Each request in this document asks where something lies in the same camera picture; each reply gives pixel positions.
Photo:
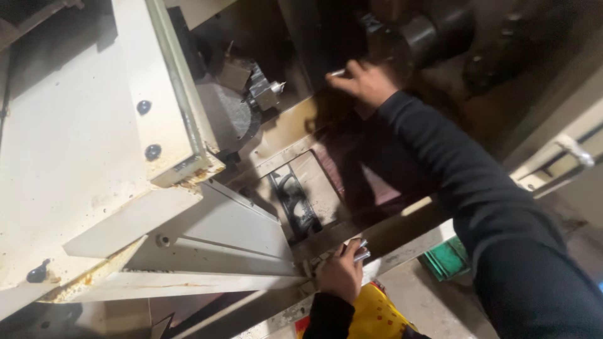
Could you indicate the dark lathe turret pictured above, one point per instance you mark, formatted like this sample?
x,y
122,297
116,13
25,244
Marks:
x,y
424,33

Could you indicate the person's left hand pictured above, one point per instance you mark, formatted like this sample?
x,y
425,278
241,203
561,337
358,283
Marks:
x,y
340,278

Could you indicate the grey lathe chuck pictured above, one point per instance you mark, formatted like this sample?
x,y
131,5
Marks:
x,y
228,115

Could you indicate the black round bolt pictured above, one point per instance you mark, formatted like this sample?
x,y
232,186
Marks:
x,y
152,152
37,273
143,107

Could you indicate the bunch of silver metal pins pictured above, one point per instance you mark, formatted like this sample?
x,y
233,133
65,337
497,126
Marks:
x,y
363,255

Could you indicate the yellow printed bag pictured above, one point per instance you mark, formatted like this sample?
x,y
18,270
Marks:
x,y
377,315

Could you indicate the beige machine sliding door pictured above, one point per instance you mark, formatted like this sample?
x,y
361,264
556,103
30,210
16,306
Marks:
x,y
560,141

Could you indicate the person's right hand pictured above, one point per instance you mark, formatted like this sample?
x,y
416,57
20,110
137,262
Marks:
x,y
370,84

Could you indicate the green plastic crate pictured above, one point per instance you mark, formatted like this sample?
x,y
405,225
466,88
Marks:
x,y
445,260

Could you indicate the person's left fingers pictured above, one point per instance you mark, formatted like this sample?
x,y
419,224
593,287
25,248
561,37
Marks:
x,y
351,249

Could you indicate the white lathe machine housing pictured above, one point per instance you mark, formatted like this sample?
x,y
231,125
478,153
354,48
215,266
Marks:
x,y
70,141

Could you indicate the steel chuck jaw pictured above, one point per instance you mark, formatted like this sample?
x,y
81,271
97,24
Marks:
x,y
261,92

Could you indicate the small silver metal pin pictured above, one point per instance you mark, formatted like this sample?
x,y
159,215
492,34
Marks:
x,y
337,73

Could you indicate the silver workpiece in chuck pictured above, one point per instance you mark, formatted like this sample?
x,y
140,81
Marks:
x,y
278,87

